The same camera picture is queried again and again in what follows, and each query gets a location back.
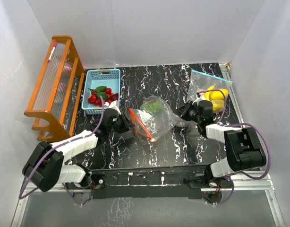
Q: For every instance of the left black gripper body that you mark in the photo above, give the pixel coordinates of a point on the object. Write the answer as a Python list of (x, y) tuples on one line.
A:
[(117, 127)]

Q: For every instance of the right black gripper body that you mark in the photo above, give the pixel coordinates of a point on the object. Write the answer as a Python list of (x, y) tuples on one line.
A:
[(192, 115)]

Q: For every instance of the dark red fake plum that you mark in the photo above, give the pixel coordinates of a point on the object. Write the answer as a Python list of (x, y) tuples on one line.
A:
[(115, 97)]

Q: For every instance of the green fake grapes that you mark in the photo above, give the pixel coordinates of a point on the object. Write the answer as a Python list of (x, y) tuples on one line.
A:
[(153, 106)]

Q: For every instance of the blue zip clear bag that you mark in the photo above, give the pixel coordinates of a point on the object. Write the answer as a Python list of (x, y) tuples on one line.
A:
[(200, 81)]

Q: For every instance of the red zip clear bag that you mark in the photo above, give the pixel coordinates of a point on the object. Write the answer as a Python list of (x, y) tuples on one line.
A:
[(153, 126)]

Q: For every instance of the red fake strawberries bunch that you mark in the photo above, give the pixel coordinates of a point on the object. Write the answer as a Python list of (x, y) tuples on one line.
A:
[(100, 92)]

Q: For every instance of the light blue plastic basket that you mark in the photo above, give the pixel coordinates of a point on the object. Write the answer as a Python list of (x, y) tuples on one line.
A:
[(104, 83)]

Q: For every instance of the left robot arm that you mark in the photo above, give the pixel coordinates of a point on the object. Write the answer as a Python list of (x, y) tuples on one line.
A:
[(47, 166)]

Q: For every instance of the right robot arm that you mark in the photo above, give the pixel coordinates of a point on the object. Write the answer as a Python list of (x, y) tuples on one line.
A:
[(244, 150)]

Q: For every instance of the orange wooden rack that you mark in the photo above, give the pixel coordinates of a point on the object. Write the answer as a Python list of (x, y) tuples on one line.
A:
[(56, 96)]

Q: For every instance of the black base bar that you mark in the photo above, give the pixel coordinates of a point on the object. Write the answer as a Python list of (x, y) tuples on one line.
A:
[(151, 182)]

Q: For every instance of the pink white marker pen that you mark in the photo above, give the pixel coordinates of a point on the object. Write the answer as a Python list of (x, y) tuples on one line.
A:
[(52, 51)]

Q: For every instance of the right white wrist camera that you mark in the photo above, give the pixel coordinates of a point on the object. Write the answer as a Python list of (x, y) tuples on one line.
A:
[(199, 97)]

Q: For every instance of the aluminium frame rail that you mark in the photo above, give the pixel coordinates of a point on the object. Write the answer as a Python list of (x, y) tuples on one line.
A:
[(149, 198)]

